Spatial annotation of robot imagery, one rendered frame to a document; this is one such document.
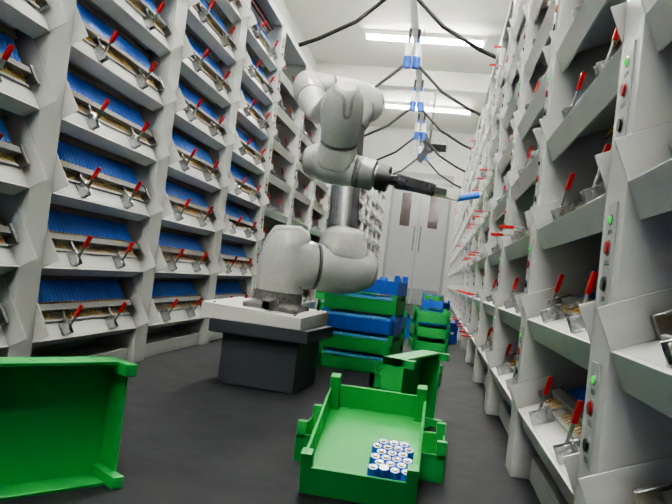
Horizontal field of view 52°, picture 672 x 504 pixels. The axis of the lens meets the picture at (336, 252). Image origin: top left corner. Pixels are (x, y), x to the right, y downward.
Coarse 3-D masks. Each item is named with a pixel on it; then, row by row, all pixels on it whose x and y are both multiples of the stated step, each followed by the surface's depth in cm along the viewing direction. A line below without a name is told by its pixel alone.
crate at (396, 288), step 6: (396, 276) 272; (378, 282) 273; (384, 282) 273; (390, 282) 272; (396, 282) 271; (402, 282) 279; (372, 288) 274; (378, 288) 273; (384, 288) 273; (390, 288) 272; (396, 288) 271; (402, 288) 280; (390, 294) 272; (396, 294) 271; (402, 294) 281
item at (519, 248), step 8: (528, 216) 156; (528, 224) 156; (504, 232) 215; (512, 232) 215; (504, 240) 215; (520, 240) 175; (528, 240) 161; (504, 248) 215; (512, 248) 195; (520, 248) 179; (528, 248) 165; (512, 256) 201; (520, 256) 183
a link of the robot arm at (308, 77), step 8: (304, 72) 237; (312, 72) 237; (296, 80) 235; (304, 80) 231; (312, 80) 231; (320, 80) 232; (328, 80) 234; (296, 88) 232; (328, 88) 233; (296, 96) 231
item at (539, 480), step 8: (504, 400) 213; (504, 408) 201; (504, 416) 198; (504, 424) 196; (536, 456) 144; (536, 464) 137; (544, 464) 138; (536, 472) 136; (544, 472) 132; (536, 480) 135; (544, 480) 127; (552, 480) 127; (536, 488) 134; (544, 488) 126; (552, 488) 121; (544, 496) 125; (552, 496) 118; (560, 496) 117
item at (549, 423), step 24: (528, 384) 145; (552, 384) 144; (576, 384) 143; (528, 408) 142; (552, 408) 136; (576, 408) 100; (528, 432) 132; (552, 432) 118; (576, 432) 110; (552, 456) 104; (576, 456) 85
